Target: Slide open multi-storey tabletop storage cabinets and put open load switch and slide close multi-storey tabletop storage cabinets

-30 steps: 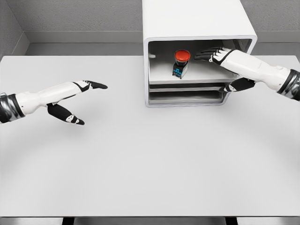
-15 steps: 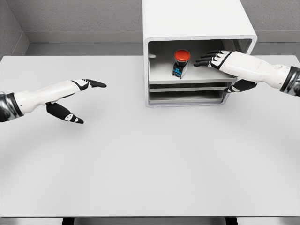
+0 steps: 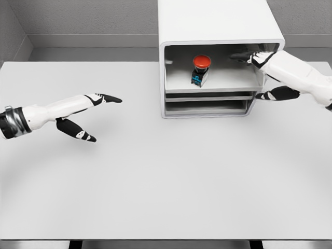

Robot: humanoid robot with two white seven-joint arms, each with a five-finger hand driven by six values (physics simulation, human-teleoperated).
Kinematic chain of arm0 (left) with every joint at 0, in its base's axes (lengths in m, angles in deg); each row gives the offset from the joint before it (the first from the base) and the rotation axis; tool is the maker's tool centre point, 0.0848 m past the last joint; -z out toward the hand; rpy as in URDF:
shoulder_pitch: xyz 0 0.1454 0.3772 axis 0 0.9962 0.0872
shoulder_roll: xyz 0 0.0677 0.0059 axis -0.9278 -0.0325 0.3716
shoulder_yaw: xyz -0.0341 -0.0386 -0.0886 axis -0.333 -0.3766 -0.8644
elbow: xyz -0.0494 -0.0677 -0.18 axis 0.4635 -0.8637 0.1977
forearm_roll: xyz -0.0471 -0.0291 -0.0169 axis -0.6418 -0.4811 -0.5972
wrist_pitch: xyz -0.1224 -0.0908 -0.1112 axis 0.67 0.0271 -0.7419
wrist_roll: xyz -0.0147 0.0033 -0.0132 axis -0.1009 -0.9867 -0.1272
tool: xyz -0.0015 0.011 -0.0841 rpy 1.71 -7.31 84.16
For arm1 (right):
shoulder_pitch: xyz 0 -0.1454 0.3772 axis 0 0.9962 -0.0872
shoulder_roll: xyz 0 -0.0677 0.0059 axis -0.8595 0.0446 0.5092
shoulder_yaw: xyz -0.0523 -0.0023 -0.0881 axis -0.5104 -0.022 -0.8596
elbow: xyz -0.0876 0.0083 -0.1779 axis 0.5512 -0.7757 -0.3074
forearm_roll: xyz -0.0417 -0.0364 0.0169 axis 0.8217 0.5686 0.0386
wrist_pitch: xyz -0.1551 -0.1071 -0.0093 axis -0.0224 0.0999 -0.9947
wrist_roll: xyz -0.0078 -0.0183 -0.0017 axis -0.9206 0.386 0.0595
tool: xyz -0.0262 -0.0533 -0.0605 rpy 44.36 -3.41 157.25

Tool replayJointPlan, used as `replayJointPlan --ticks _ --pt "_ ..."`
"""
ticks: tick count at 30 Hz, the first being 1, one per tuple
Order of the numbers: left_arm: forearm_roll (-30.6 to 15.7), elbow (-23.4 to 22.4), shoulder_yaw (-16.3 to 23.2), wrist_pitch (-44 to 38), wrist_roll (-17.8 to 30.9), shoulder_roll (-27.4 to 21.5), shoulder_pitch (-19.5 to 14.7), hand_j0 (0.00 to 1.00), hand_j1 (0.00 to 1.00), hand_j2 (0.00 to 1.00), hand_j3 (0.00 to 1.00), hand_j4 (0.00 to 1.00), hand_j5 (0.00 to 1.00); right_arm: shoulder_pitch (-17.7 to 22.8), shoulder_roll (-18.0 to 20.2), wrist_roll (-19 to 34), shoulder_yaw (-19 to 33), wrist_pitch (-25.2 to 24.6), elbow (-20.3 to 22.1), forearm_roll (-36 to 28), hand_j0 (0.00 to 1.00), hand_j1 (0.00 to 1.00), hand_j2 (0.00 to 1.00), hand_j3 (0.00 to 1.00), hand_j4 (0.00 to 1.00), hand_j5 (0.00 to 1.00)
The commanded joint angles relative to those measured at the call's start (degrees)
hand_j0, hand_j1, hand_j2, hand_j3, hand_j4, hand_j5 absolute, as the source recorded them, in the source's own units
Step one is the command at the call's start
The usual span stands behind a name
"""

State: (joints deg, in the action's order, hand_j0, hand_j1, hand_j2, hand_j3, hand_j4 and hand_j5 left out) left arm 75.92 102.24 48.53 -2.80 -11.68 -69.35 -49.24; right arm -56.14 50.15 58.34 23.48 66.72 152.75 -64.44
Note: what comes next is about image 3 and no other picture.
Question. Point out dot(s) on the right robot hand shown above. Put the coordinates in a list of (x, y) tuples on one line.
[(282, 71)]

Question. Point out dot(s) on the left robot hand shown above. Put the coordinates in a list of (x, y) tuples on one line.
[(75, 103)]

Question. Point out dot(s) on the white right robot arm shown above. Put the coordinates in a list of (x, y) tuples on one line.
[(321, 85)]

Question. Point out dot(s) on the white tabletop storage cabinet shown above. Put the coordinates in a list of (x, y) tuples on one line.
[(218, 20)]

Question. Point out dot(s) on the white cabinet drawer tray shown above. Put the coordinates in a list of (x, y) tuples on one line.
[(228, 77)]

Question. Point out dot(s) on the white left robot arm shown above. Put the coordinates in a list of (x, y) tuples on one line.
[(33, 116)]

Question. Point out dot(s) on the red button load switch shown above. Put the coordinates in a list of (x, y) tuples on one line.
[(201, 70)]

